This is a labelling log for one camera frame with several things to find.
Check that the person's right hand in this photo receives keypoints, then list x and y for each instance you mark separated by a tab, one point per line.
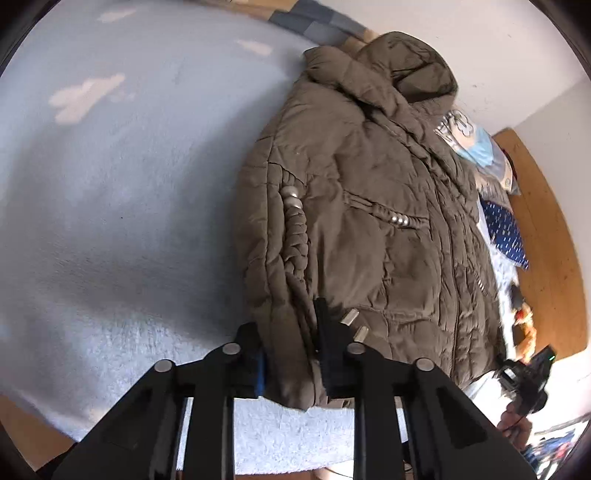
516	428

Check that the navy dotted pillow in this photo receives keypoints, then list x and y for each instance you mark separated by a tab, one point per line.
504	233

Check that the brown quilted hooded jacket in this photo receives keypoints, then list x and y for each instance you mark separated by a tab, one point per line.
350	195

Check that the light blue cloud bedsheet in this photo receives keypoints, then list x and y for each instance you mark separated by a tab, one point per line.
123	124

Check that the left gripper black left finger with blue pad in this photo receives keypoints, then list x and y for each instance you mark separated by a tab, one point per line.
176	421

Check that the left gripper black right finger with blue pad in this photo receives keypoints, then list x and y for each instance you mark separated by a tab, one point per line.
409	414

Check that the wooden headboard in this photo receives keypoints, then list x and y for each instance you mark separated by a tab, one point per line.
553	283

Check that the patchwork patterned rolled blanket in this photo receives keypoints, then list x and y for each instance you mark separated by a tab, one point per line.
325	26

